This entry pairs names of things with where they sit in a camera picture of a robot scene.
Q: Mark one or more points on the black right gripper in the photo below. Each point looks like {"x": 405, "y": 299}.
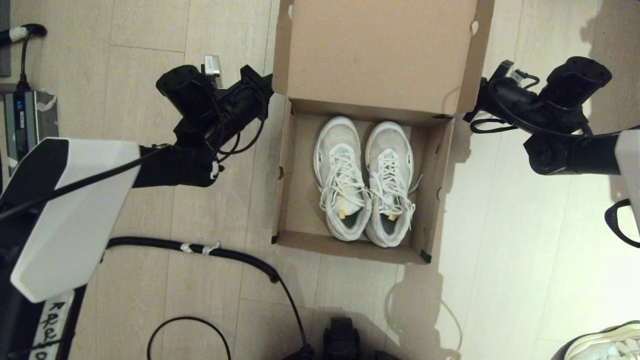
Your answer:
{"x": 500, "y": 100}

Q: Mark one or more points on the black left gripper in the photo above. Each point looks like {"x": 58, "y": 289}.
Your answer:
{"x": 245, "y": 100}

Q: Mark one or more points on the white mesh sneaker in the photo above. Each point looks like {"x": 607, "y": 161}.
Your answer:
{"x": 337, "y": 137}
{"x": 392, "y": 142}

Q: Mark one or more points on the brown cardboard shoe box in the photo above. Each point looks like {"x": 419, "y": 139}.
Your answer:
{"x": 380, "y": 50}

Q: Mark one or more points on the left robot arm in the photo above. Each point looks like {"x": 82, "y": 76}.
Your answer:
{"x": 75, "y": 210}

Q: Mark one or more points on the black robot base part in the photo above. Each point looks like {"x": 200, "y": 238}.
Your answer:
{"x": 341, "y": 340}

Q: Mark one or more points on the grey power supply unit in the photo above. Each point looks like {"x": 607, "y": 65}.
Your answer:
{"x": 27, "y": 120}

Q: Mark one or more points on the white teal worn sneaker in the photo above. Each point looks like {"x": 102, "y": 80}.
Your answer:
{"x": 605, "y": 342}

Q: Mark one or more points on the dark grey panel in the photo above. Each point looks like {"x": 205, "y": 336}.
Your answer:
{"x": 5, "y": 40}

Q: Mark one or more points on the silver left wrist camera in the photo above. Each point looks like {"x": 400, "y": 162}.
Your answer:
{"x": 212, "y": 65}

